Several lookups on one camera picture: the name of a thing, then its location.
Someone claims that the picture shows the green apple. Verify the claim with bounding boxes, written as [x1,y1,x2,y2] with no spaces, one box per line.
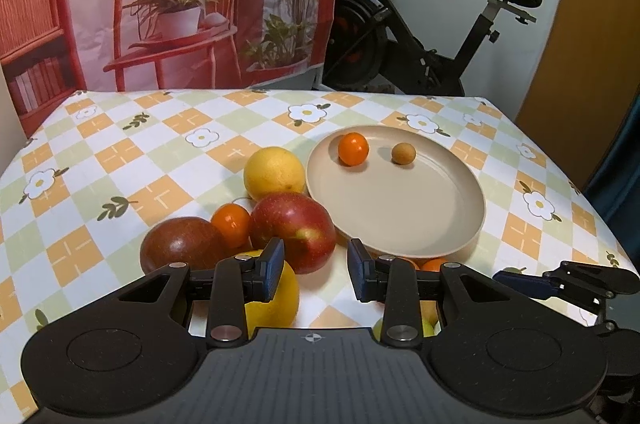
[371,301,441,339]

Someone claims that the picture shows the dark red apple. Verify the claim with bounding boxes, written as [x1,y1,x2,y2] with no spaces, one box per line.
[139,216,228,272]

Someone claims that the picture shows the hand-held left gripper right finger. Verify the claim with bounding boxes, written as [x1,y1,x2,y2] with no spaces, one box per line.
[346,238,506,349]

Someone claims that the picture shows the brown wooden door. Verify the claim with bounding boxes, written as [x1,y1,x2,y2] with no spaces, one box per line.
[515,0,640,177]

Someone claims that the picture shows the beige round plate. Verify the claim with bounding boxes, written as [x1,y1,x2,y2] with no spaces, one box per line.
[306,125,487,257]

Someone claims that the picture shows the black exercise bike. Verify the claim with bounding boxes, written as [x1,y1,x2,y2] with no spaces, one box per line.
[320,0,543,97]

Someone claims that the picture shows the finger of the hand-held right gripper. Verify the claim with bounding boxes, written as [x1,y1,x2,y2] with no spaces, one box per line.
[492,260,640,312]

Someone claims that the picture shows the yellow lemon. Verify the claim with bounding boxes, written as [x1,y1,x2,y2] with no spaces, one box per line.
[235,249,301,330]

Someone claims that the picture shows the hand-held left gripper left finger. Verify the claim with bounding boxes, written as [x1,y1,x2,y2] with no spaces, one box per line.
[117,238,286,349]

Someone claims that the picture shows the red apple with yellow patches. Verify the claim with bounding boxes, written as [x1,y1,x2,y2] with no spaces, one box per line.
[248,193,337,275]

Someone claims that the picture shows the brown longan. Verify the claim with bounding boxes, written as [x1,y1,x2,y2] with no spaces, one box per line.
[390,142,417,165]

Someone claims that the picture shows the large yellow orange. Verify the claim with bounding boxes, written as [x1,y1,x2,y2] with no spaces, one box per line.
[243,146,307,202]

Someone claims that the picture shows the dark blue curtain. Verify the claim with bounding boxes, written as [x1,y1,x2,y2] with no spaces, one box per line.
[582,98,640,255]

